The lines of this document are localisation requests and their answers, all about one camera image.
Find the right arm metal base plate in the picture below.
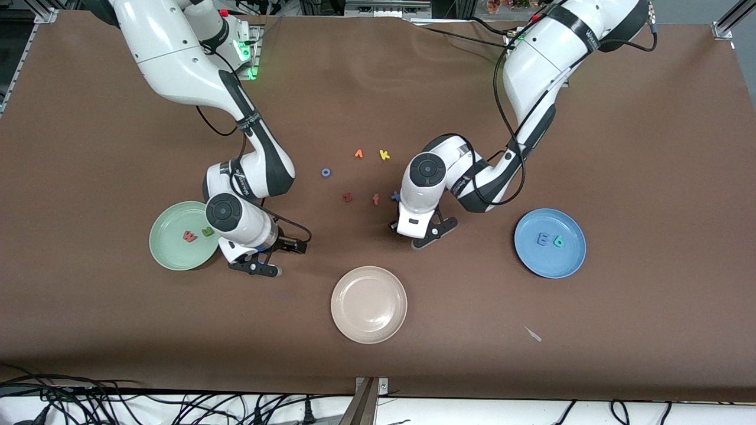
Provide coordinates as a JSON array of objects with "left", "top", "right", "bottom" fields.
[{"left": 233, "top": 24, "right": 262, "bottom": 80}]

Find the black cable on table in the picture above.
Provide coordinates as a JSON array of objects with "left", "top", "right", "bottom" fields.
[
  {"left": 413, "top": 25, "right": 507, "bottom": 51},
  {"left": 467, "top": 17, "right": 511, "bottom": 36}
]

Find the gray equipment box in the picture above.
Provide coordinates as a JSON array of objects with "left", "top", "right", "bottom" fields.
[{"left": 344, "top": 0, "right": 433, "bottom": 17}]

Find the long black floor cable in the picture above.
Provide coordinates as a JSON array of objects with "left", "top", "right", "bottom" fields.
[{"left": 0, "top": 364, "right": 142, "bottom": 393}]

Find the light green plate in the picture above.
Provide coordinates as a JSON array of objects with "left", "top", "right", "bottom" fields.
[{"left": 149, "top": 201, "right": 223, "bottom": 272}]

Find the brown table cover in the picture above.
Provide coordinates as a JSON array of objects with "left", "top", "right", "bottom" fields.
[{"left": 0, "top": 9, "right": 756, "bottom": 403}]

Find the small metal bracket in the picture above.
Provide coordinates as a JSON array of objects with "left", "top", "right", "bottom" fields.
[{"left": 355, "top": 377, "right": 389, "bottom": 396}]

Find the beige plate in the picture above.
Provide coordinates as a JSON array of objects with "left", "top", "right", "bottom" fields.
[{"left": 331, "top": 266, "right": 408, "bottom": 345}]

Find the gray metal pole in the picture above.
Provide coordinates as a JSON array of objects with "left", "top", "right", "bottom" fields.
[{"left": 338, "top": 378, "right": 377, "bottom": 425}]

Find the blue plate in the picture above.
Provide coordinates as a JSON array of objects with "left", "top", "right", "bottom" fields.
[{"left": 514, "top": 208, "right": 587, "bottom": 279}]

